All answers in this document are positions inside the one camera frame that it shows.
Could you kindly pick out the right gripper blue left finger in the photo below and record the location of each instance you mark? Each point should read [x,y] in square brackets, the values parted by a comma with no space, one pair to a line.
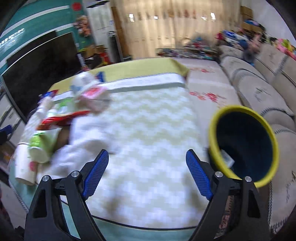
[92,173]

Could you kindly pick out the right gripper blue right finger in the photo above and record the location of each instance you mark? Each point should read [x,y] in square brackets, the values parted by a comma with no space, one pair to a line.
[199,171]

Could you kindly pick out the yellow rimmed dark trash bin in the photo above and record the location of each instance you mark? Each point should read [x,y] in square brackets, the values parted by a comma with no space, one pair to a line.
[242,143]

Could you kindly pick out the red snack bag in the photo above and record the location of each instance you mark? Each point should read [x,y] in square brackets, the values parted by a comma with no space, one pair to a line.
[60,121]

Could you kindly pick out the white green drink bottle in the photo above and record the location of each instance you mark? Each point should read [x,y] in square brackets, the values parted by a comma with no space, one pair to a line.
[41,145]

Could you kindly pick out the pink strawberry milk carton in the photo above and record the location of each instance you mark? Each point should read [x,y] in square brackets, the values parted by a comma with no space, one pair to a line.
[96,99]

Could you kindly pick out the floral white mattress pad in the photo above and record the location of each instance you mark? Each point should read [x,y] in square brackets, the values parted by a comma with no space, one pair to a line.
[209,90]

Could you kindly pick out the small white pill bottle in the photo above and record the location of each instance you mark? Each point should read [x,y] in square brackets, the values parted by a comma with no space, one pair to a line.
[45,105]

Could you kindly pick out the white paper cup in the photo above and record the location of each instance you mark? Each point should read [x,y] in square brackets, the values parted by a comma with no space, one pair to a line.
[25,167]

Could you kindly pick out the white blue yogurt cup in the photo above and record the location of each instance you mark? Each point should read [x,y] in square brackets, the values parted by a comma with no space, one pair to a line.
[82,82]

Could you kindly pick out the beige sectional sofa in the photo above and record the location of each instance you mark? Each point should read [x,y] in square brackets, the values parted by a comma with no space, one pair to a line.
[268,87]

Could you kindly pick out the black television screen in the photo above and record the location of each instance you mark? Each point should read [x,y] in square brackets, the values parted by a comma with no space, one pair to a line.
[35,72]

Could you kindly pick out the beige embroidered curtain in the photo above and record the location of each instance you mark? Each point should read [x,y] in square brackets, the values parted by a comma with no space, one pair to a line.
[149,25]

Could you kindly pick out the pile of plush toys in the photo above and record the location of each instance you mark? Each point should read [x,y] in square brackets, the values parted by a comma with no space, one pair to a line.
[285,47]

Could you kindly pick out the white cabinet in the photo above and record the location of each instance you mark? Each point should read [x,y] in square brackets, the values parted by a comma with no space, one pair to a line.
[103,27]

